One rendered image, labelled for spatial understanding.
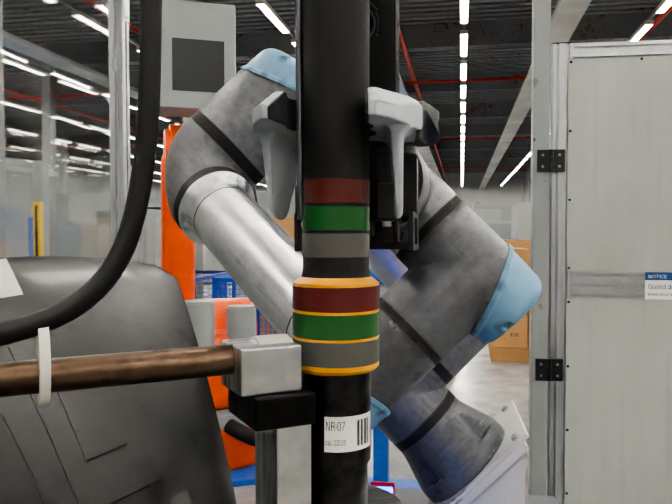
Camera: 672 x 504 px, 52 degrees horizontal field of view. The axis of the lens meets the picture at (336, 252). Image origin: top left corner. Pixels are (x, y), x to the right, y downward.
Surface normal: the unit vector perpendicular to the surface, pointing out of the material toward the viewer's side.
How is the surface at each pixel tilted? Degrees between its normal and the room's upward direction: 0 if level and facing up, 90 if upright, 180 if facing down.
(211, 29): 90
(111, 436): 42
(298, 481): 90
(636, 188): 90
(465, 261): 83
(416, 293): 64
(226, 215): 51
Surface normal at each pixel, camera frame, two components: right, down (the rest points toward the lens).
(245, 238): -0.40, -0.58
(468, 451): -0.07, -0.45
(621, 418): -0.13, 0.04
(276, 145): 0.96, 0.07
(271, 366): 0.45, 0.03
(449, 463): -0.38, -0.16
